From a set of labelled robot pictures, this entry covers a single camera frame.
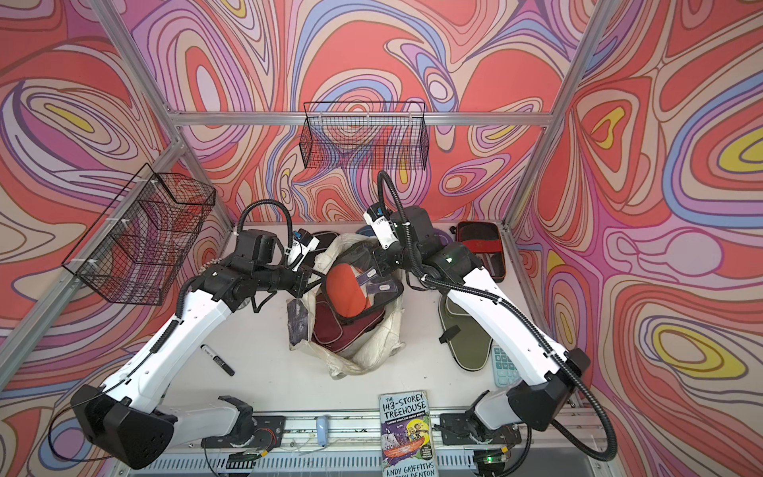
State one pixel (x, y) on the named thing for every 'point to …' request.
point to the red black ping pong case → (487, 239)
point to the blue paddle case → (367, 231)
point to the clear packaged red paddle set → (355, 288)
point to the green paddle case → (469, 342)
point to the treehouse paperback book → (407, 448)
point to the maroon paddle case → (334, 334)
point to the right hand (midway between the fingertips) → (374, 257)
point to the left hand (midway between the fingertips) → (326, 278)
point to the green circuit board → (242, 460)
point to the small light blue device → (322, 424)
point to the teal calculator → (505, 374)
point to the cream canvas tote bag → (383, 344)
